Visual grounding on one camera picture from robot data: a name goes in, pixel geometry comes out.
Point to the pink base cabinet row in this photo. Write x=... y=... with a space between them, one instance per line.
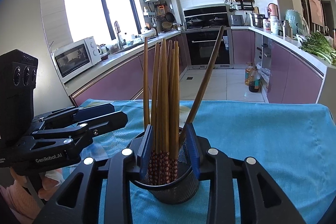
x=118 y=77
x=294 y=77

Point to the black lidded pot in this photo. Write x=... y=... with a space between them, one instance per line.
x=216 y=21
x=194 y=22

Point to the person's left forearm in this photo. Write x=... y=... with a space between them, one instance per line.
x=21 y=195

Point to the pink kettle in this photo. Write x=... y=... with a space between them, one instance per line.
x=273 y=10

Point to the grey refrigerator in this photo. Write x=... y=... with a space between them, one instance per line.
x=26 y=16

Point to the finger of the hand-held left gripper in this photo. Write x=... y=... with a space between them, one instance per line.
x=92 y=111
x=110 y=121

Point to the steel faucet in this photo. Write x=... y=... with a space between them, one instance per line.
x=118 y=35

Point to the kitchen window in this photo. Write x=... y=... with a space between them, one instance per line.
x=86 y=3

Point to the white microwave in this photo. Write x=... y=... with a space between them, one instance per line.
x=76 y=58

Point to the pink wall picture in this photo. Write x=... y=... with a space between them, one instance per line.
x=315 y=10

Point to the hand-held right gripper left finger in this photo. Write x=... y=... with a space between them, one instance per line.
x=145 y=148

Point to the black built-in oven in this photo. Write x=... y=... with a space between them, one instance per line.
x=199 y=50

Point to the green leafy vegetables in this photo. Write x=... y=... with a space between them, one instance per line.
x=319 y=47

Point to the blue floral tablecloth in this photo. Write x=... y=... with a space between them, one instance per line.
x=262 y=148

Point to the mint green appliance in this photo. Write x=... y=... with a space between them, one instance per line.
x=295 y=22

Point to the plain dark brown chopstick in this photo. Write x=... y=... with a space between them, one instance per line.
x=207 y=74

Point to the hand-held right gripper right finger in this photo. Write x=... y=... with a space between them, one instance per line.
x=194 y=150

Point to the woven basket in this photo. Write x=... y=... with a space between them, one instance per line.
x=166 y=26

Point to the steel stock pot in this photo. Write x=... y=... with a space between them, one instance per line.
x=257 y=20

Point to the person's left hand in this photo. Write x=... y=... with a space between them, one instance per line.
x=51 y=183

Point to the black mesh holder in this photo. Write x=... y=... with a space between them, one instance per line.
x=168 y=192

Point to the grey toaster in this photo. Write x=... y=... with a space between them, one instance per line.
x=235 y=20

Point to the hanging black pan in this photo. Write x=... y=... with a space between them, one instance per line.
x=169 y=17

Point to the black range hood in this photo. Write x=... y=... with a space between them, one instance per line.
x=204 y=12

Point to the steel thermos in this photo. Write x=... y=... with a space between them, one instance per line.
x=287 y=29

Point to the white bowl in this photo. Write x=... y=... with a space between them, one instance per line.
x=147 y=33

